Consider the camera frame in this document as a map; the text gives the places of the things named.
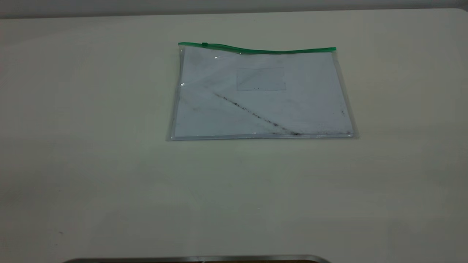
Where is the clear plastic bag green zipper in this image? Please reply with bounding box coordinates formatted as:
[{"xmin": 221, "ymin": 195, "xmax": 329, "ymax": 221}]
[{"xmin": 166, "ymin": 41, "xmax": 359, "ymax": 142}]

